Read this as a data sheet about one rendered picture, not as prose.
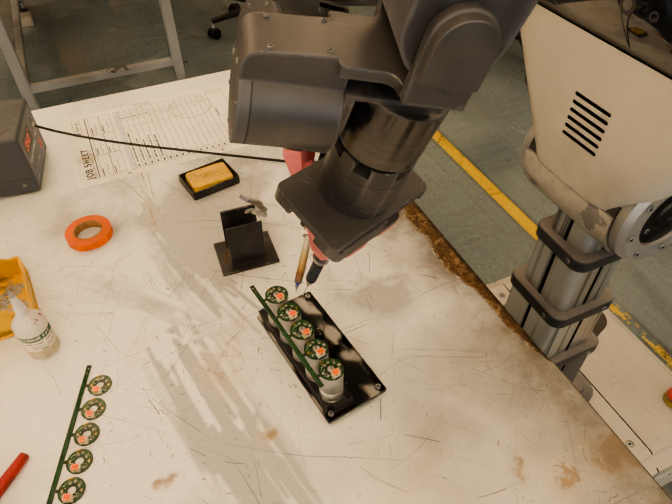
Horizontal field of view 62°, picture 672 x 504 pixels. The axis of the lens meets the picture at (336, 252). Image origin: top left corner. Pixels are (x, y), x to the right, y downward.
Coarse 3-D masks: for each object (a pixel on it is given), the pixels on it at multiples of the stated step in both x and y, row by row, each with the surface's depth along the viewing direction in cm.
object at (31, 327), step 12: (12, 300) 57; (24, 312) 58; (36, 312) 60; (12, 324) 59; (24, 324) 58; (36, 324) 59; (48, 324) 61; (24, 336) 59; (36, 336) 60; (48, 336) 61; (36, 348) 61; (48, 348) 62
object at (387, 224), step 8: (392, 216) 43; (384, 224) 41; (392, 224) 43; (368, 232) 40; (376, 232) 41; (360, 240) 40; (368, 240) 42; (352, 248) 40; (336, 256) 40; (344, 256) 40
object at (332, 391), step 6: (342, 378) 55; (324, 384) 54; (330, 384) 54; (336, 384) 54; (342, 384) 55; (324, 390) 55; (330, 390) 55; (336, 390) 55; (342, 390) 56; (324, 396) 56; (330, 396) 56; (336, 396) 56
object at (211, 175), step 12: (204, 168) 84; (216, 168) 85; (228, 168) 86; (180, 180) 84; (192, 180) 82; (204, 180) 82; (216, 180) 82; (228, 180) 83; (192, 192) 81; (204, 192) 81
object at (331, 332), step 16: (304, 304) 66; (320, 320) 65; (272, 336) 63; (320, 336) 63; (336, 336) 63; (336, 352) 62; (352, 352) 62; (352, 368) 60; (368, 368) 60; (304, 384) 59; (352, 384) 59; (368, 384) 59; (368, 400) 58; (336, 416) 56
